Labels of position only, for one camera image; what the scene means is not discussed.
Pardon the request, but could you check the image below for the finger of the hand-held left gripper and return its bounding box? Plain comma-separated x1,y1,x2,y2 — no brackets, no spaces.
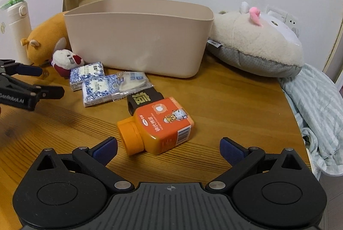
0,75,65,101
0,59,44,78

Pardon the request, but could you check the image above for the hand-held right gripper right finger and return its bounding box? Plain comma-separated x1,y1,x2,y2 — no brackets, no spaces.
205,137,308,191

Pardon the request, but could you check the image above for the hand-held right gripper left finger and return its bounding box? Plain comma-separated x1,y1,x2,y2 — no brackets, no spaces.
34,137,135,191

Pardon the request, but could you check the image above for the blue white tissue pack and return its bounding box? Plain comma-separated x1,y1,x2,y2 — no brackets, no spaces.
81,75,124,108
69,62,105,92

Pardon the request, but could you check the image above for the orange plastic bottle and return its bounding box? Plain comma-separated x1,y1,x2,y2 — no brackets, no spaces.
117,97,195,156

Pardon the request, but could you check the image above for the dark brown snack packet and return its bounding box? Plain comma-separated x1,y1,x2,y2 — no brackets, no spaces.
127,89,164,116

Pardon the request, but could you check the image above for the clear white snack packet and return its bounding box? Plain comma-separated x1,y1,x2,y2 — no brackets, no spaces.
113,71,155,100

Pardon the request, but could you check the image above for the beige plastic container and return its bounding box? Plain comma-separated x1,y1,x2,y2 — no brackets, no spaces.
63,0,214,78

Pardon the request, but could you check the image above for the small white red plush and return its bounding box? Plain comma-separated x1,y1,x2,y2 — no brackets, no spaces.
51,49,85,78

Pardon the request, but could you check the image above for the orange hamster plush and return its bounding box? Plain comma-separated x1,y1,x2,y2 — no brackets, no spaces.
21,12,72,66

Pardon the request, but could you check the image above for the cream thermos bottle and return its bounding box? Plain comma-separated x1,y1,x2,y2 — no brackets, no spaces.
7,1,32,64

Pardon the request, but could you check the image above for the light blue striped blanket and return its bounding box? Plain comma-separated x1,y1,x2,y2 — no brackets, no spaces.
279,63,343,179

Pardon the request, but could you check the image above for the white plush pillow pink ear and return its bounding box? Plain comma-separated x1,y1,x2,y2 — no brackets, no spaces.
207,2,304,78

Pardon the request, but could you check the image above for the white door frame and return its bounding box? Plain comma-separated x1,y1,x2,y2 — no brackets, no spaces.
323,13,343,86

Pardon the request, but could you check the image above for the white wall socket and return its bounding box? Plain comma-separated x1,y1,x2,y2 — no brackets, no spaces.
265,5,302,38

